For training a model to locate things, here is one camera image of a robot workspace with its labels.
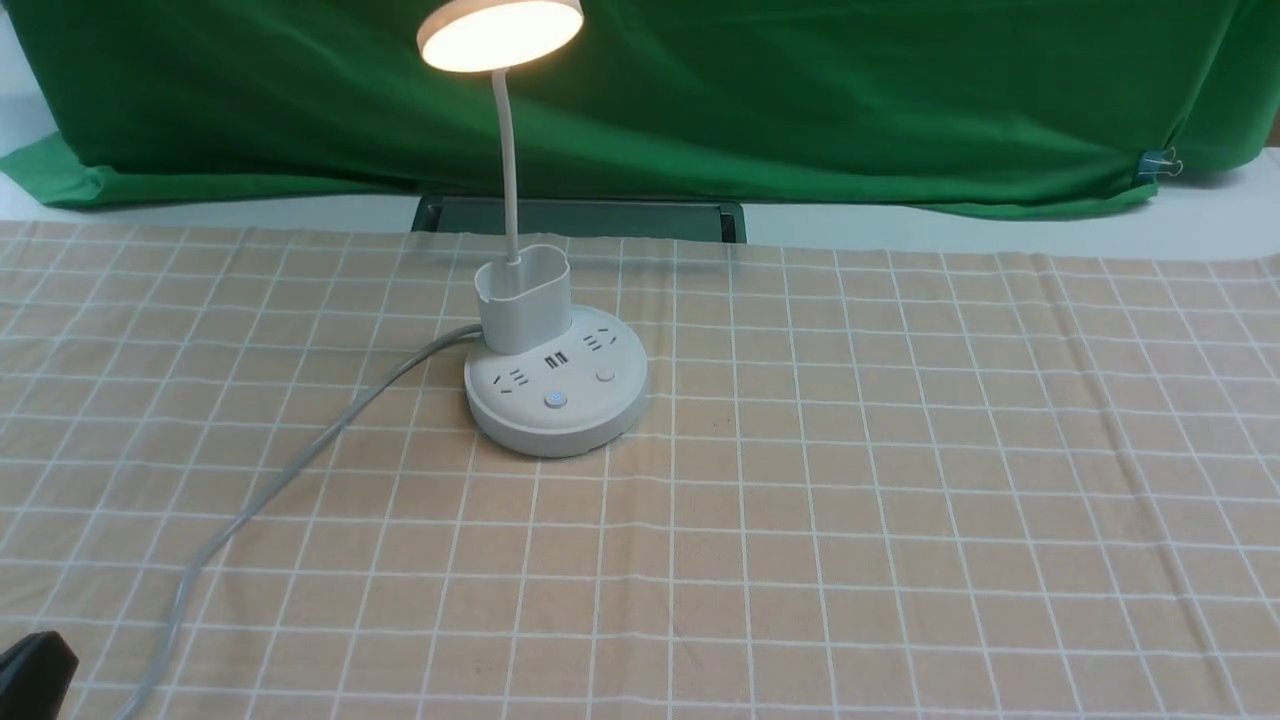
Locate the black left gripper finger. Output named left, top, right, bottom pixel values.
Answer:
left=1, top=632, right=79, bottom=720

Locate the white desk lamp socket base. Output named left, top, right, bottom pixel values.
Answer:
left=417, top=1, right=649, bottom=457

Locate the dark grey tray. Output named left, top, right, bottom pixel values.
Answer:
left=410, top=195, right=748, bottom=243

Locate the beige checkered tablecloth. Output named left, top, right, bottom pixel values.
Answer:
left=1, top=222, right=1279, bottom=719

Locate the green backdrop cloth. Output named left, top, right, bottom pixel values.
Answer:
left=3, top=1, right=1279, bottom=219

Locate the blue binder clip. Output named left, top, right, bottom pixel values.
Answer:
left=1134, top=147, right=1184, bottom=184

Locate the grey power cable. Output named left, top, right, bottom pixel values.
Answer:
left=113, top=323, right=485, bottom=720

